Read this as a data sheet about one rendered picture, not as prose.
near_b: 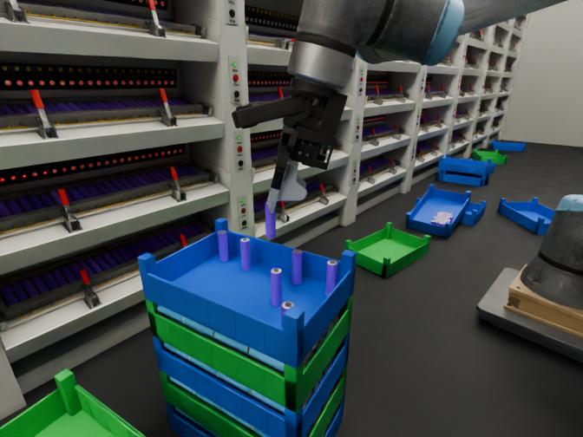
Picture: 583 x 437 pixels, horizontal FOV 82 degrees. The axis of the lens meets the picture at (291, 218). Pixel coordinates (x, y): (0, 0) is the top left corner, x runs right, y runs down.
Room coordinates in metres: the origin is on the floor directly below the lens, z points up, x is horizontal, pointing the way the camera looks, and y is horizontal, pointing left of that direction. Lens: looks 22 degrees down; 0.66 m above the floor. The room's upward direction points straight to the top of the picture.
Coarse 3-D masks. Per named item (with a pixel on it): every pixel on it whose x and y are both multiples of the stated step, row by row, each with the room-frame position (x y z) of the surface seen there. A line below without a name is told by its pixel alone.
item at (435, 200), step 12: (432, 192) 1.70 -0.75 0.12; (444, 192) 1.68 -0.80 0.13; (456, 192) 1.64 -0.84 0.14; (468, 192) 1.58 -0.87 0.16; (420, 204) 1.63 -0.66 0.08; (432, 204) 1.66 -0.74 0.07; (444, 204) 1.64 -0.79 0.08; (456, 204) 1.62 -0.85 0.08; (468, 204) 1.60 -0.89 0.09; (408, 216) 1.50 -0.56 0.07; (420, 216) 1.58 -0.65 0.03; (432, 216) 1.56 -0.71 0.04; (456, 216) 1.45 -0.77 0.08; (420, 228) 1.47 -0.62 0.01; (432, 228) 1.43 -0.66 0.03; (444, 228) 1.39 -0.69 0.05
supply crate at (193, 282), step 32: (224, 224) 0.63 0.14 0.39; (192, 256) 0.57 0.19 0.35; (256, 256) 0.60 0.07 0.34; (288, 256) 0.56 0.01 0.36; (320, 256) 0.53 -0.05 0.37; (352, 256) 0.48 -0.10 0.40; (160, 288) 0.45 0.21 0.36; (192, 288) 0.50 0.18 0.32; (224, 288) 0.50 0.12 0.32; (256, 288) 0.50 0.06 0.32; (288, 288) 0.50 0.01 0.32; (320, 288) 0.50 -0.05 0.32; (352, 288) 0.49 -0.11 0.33; (192, 320) 0.42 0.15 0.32; (224, 320) 0.39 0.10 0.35; (256, 320) 0.36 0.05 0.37; (288, 320) 0.33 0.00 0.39; (320, 320) 0.38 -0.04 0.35; (288, 352) 0.33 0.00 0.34
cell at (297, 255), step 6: (294, 252) 0.52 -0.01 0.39; (300, 252) 0.52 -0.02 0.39; (294, 258) 0.51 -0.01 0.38; (300, 258) 0.51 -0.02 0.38; (294, 264) 0.51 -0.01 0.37; (300, 264) 0.51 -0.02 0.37; (294, 270) 0.51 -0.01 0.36; (300, 270) 0.51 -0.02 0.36; (294, 276) 0.51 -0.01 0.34; (300, 276) 0.51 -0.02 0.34; (294, 282) 0.51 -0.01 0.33; (300, 282) 0.51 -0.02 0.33
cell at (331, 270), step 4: (332, 260) 0.49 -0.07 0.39; (328, 264) 0.48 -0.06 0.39; (332, 264) 0.48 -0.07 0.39; (336, 264) 0.48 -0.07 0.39; (328, 268) 0.48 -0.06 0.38; (332, 268) 0.48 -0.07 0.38; (336, 268) 0.48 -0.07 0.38; (328, 272) 0.48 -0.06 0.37; (332, 272) 0.48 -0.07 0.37; (336, 272) 0.48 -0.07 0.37; (328, 276) 0.48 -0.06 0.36; (332, 276) 0.48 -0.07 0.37; (336, 276) 0.48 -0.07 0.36; (328, 280) 0.48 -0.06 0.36; (332, 280) 0.48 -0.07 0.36; (336, 280) 0.48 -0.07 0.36; (328, 284) 0.48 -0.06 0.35; (332, 284) 0.48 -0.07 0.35; (336, 284) 0.48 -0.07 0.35; (328, 288) 0.48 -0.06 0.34; (332, 288) 0.48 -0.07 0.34; (328, 292) 0.48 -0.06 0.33
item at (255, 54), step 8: (248, 24) 1.31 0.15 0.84; (272, 32) 1.40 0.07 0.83; (280, 32) 1.43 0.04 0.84; (288, 32) 1.47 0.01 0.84; (296, 32) 1.50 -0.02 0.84; (248, 48) 1.07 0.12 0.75; (256, 48) 1.09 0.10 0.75; (264, 48) 1.12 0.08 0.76; (272, 48) 1.17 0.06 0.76; (248, 56) 1.08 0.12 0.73; (256, 56) 1.10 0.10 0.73; (264, 56) 1.12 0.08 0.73; (272, 56) 1.15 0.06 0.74; (280, 56) 1.18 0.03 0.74; (288, 56) 1.21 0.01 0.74; (272, 64) 1.16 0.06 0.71; (280, 64) 1.19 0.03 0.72; (352, 64) 1.51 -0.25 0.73
